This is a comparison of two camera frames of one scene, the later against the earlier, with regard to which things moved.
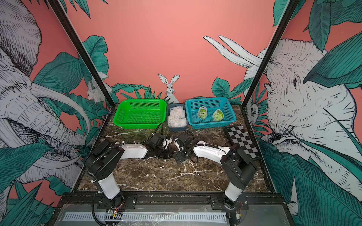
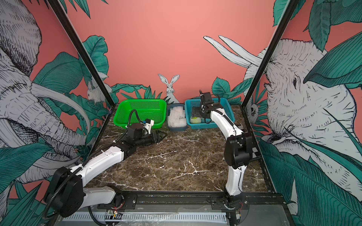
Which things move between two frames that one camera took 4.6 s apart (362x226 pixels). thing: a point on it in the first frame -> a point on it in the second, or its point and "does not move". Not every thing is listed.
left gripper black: [168, 155] -> [159, 137]
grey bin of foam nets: [177, 117] does not move
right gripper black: [177, 156] -> [198, 112]
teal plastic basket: [212, 104] does not move
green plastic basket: [140, 113] does not move
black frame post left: [83, 52] does not move
